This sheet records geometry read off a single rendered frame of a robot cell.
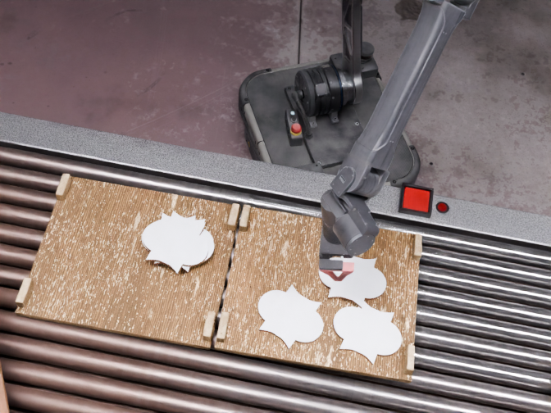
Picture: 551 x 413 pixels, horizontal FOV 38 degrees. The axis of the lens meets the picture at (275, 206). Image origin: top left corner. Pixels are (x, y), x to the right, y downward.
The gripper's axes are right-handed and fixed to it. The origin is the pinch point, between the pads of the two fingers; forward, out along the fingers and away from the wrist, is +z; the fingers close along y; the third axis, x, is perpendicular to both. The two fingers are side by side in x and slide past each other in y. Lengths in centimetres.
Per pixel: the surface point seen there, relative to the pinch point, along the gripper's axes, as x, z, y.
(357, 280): -3.3, 11.0, 1.7
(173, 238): 36.2, 1.7, 4.6
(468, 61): -41, 101, 169
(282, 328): 11.5, 10.0, -11.3
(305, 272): 8.0, 10.3, 2.8
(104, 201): 54, 1, 14
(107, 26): 109, 74, 161
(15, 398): 62, 5, -32
